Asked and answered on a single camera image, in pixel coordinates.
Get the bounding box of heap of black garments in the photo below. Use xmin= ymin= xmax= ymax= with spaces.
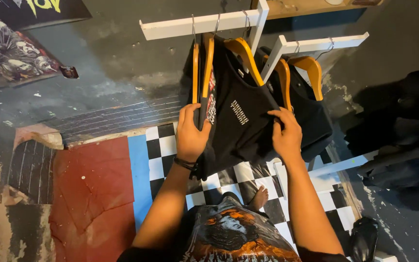
xmin=343 ymin=65 xmax=419 ymax=212

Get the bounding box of person's bare foot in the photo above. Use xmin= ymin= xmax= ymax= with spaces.
xmin=248 ymin=186 xmax=270 ymax=212

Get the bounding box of wooden shelf board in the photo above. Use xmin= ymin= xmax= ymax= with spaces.
xmin=250 ymin=0 xmax=384 ymax=20

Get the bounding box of black t-shirt white print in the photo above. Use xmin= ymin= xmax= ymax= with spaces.
xmin=199 ymin=34 xmax=286 ymax=180

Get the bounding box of wooden clothes hanger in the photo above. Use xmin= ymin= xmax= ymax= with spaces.
xmin=201 ymin=14 xmax=221 ymax=99
xmin=262 ymin=41 xmax=301 ymax=112
xmin=224 ymin=10 xmax=266 ymax=87
xmin=288 ymin=37 xmax=335 ymax=102
xmin=191 ymin=15 xmax=200 ymax=105

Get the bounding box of person's left hand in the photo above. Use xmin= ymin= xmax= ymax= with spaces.
xmin=176 ymin=103 xmax=212 ymax=163

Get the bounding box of skull band poster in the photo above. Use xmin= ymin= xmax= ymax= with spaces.
xmin=0 ymin=2 xmax=65 ymax=92

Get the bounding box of white clothes rack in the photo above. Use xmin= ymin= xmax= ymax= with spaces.
xmin=139 ymin=0 xmax=419 ymax=201

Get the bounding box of person's printed black t-shirt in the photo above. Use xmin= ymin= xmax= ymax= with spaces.
xmin=117 ymin=192 xmax=351 ymax=262

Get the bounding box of black shiny shoe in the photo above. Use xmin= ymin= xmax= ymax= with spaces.
xmin=349 ymin=216 xmax=379 ymax=262

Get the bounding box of black t-shirt small button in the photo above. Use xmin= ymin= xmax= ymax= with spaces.
xmin=255 ymin=47 xmax=334 ymax=163

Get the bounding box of small dark wall tag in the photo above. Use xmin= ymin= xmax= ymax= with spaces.
xmin=59 ymin=65 xmax=79 ymax=80

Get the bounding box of black wrist bracelet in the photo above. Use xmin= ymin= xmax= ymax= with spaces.
xmin=173 ymin=156 xmax=199 ymax=172

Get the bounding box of person's right hand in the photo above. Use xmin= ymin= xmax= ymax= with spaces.
xmin=267 ymin=107 xmax=303 ymax=162

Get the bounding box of black poster yellow lettering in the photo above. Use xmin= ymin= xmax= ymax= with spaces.
xmin=0 ymin=0 xmax=93 ymax=32

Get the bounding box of white board piece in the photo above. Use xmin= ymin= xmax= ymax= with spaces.
xmin=374 ymin=250 xmax=400 ymax=262

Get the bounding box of plain black t-shirt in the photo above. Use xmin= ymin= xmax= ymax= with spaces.
xmin=180 ymin=34 xmax=201 ymax=128

